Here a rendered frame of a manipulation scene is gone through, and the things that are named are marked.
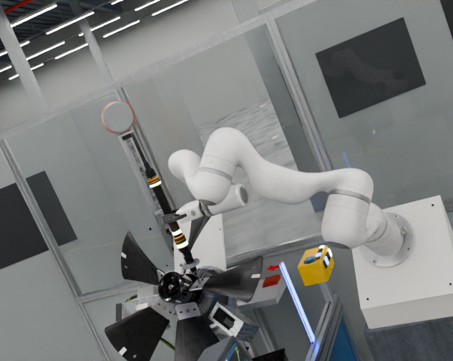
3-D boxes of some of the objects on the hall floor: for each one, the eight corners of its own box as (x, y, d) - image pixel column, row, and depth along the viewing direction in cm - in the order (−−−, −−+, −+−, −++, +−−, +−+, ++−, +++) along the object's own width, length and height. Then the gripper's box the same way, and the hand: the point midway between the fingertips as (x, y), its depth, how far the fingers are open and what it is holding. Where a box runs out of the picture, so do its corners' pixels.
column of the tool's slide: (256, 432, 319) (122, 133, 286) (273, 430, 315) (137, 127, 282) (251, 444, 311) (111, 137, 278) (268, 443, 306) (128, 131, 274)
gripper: (211, 188, 216) (171, 200, 224) (195, 204, 201) (152, 217, 209) (219, 206, 217) (179, 218, 225) (202, 223, 203) (160, 236, 210)
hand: (170, 216), depth 216 cm, fingers closed on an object, 4 cm apart
